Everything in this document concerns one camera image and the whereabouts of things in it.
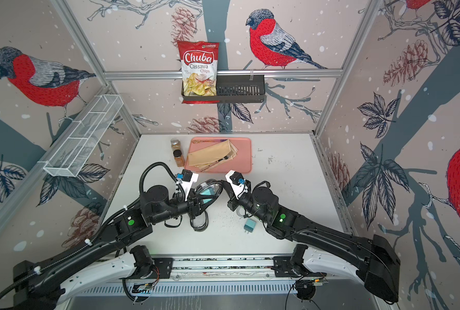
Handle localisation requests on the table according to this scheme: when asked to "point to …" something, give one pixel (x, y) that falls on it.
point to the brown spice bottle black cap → (179, 159)
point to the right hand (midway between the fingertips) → (223, 179)
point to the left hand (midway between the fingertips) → (216, 196)
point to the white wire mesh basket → (72, 150)
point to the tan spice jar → (176, 144)
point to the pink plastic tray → (241, 163)
